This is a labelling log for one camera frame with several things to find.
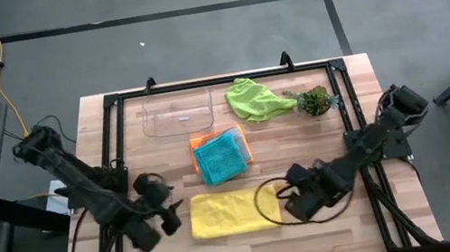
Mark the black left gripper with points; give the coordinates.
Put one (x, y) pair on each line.
(146, 230)

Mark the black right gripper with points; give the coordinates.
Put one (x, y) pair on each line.
(313, 189)

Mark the yellow microfiber towel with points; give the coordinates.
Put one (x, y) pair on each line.
(226, 213)

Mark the teal microfiber towel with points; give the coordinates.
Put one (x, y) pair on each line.
(219, 161)

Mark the orange microfiber towel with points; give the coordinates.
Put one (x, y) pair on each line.
(195, 142)

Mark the grey microfiber towel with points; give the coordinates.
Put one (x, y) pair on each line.
(242, 143)

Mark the lime green microfiber towel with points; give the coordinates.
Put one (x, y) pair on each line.
(253, 100)

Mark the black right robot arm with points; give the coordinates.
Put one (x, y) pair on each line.
(370, 143)

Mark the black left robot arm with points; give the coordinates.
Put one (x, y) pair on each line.
(72, 170)

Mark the potted succulent plant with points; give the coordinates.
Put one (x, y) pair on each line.
(317, 101)

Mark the clear plastic bin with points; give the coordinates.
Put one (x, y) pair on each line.
(177, 111)

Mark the black aluminium table frame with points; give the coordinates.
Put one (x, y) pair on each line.
(222, 80)

